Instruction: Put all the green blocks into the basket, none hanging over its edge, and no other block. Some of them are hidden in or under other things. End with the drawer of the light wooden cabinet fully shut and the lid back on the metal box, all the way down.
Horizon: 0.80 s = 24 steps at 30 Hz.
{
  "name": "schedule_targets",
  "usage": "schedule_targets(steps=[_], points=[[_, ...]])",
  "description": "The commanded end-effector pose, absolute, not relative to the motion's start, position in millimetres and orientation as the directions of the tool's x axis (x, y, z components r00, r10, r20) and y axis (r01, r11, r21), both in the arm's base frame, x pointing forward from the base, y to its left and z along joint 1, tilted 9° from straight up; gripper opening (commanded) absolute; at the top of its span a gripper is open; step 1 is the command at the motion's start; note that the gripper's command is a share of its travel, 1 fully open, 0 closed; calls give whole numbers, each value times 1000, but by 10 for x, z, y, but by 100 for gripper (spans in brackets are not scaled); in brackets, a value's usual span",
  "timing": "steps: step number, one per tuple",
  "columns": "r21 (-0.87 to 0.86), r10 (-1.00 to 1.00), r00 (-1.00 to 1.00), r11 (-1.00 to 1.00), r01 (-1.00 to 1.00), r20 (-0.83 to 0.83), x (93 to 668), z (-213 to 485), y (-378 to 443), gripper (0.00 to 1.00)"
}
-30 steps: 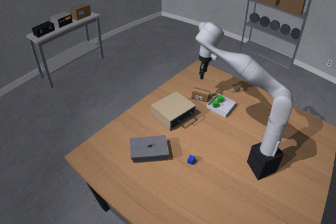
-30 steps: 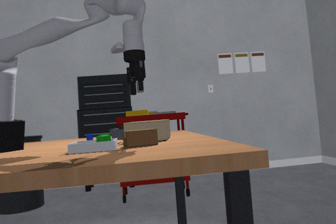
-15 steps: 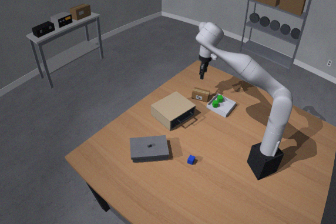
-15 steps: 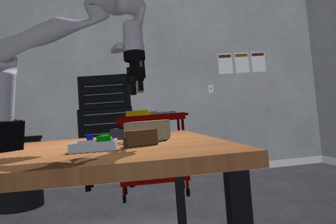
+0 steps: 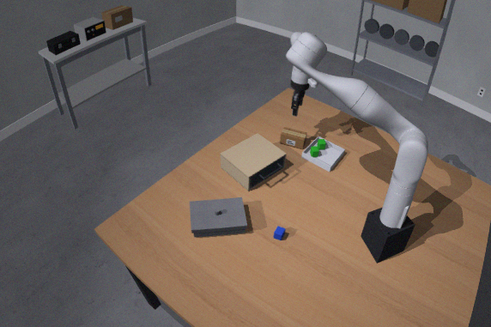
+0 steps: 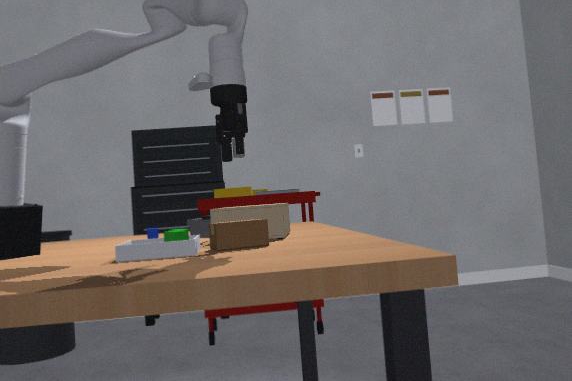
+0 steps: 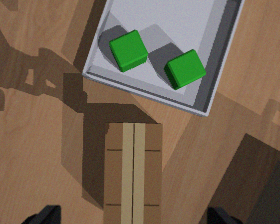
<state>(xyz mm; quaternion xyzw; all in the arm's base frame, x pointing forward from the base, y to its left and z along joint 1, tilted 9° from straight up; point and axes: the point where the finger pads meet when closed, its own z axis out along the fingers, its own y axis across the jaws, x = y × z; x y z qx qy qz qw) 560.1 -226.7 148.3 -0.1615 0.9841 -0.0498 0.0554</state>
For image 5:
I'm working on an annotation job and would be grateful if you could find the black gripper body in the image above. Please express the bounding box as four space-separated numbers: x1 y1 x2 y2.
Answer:
291 79 309 100

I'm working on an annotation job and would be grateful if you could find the blue block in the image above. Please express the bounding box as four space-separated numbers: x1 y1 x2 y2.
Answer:
274 226 286 240

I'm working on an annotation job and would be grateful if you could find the brown cardboard box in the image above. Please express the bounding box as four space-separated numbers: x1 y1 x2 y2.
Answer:
280 127 307 149

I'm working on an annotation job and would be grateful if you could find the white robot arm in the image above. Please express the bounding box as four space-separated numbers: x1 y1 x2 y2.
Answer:
286 32 428 228

